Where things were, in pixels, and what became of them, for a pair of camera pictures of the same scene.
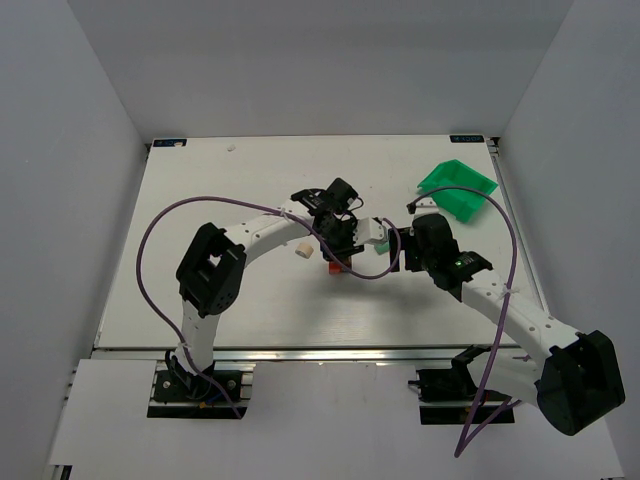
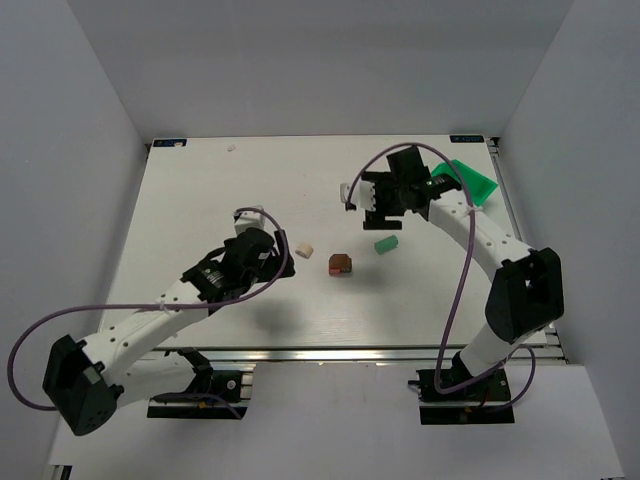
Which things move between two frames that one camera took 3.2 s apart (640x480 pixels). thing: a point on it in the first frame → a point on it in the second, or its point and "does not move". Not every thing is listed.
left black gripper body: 341,250 → 279,253
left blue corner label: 168,142 does not move
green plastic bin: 465,203 does not move
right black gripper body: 396,247 → 379,198
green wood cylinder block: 382,248 does not move
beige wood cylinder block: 304,250 does not move
